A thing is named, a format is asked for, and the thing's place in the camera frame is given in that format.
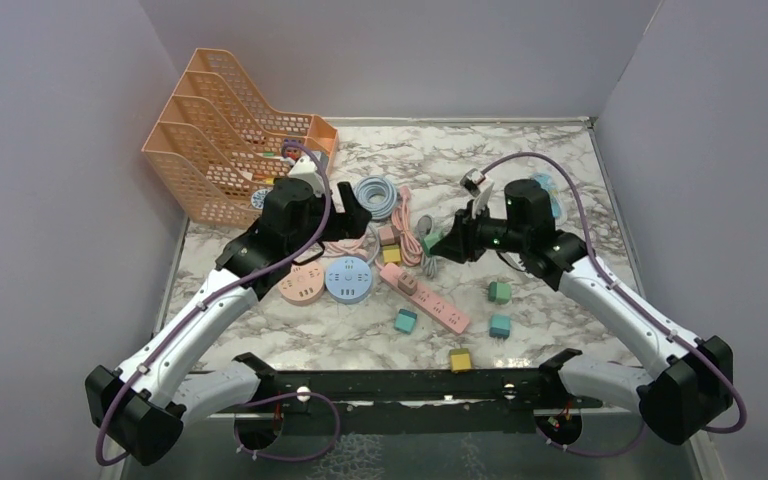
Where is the yellow plug adapter middle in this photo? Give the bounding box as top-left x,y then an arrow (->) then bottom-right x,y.
381,244 -> 403,265

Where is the green plug adapter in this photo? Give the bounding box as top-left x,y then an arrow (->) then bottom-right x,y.
487,281 -> 512,305
420,231 -> 445,257

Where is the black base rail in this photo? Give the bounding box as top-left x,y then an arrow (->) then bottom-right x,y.
219,368 -> 602,437

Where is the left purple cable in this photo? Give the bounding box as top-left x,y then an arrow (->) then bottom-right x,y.
95,140 -> 342,466

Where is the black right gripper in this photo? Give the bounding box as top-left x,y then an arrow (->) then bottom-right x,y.
432,200 -> 528,263

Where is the blue round tin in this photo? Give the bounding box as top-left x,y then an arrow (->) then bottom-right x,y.
250,189 -> 271,210

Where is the yellow plug adapter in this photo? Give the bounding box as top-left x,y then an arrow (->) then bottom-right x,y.
381,244 -> 403,265
448,348 -> 473,374

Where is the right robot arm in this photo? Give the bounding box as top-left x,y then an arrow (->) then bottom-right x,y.
430,172 -> 734,445

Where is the pink coiled cable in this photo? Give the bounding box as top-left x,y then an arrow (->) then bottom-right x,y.
320,185 -> 425,268

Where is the tan plug adapter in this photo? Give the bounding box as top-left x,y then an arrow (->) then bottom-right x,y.
397,272 -> 418,297

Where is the teal plug adapter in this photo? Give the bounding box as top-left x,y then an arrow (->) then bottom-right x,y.
488,314 -> 512,339
394,309 -> 418,334

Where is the blue round power strip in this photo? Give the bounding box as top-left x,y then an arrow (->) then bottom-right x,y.
325,256 -> 373,305

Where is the pink plug adapter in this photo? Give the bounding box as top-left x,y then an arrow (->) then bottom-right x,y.
377,225 -> 400,246

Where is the pink long power strip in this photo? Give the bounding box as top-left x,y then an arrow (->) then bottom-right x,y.
379,263 -> 471,335

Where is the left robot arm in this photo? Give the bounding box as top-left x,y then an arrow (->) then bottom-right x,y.
84,178 -> 371,467

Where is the blue white oval device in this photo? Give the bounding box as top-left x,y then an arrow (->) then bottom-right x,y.
531,173 -> 567,225

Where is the yellow plug adapter front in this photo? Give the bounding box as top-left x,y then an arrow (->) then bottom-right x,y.
448,348 -> 473,374

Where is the orange mesh file organizer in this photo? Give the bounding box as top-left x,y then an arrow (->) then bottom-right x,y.
142,48 -> 339,228

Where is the light blue coiled cable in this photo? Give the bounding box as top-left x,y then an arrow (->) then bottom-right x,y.
353,175 -> 400,222

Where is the pink round power strip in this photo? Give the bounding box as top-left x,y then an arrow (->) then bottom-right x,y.
277,261 -> 325,306

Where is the grey coiled cable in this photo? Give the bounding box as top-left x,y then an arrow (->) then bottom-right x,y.
415,215 -> 445,281

